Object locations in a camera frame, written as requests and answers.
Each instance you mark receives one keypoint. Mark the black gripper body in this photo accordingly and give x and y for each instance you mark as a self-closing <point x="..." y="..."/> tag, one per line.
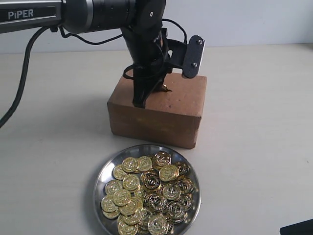
<point x="148" y="49"/>

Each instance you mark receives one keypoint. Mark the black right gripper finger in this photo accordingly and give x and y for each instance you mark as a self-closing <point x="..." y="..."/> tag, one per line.
<point x="162" y="84"/>

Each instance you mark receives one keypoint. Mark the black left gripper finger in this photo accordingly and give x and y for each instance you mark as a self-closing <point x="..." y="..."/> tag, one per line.
<point x="144" y="83"/>

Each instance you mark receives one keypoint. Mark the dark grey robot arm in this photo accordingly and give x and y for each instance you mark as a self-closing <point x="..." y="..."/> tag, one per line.
<point x="140" y="22"/>

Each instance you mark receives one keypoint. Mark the brown cardboard slot box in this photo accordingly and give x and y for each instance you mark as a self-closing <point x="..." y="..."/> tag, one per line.
<point x="172" y="118"/>

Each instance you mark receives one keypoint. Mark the gold coin right edge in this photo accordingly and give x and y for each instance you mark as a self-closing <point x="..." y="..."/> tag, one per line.
<point x="186" y="185"/>

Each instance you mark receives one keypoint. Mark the round steel plate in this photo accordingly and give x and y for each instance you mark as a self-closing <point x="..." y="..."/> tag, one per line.
<point x="110" y="226"/>

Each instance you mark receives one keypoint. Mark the black object table corner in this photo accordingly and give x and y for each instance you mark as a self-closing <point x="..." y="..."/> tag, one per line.
<point x="301" y="228"/>

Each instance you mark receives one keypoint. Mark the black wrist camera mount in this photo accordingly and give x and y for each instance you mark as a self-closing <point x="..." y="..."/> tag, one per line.
<point x="187" y="57"/>

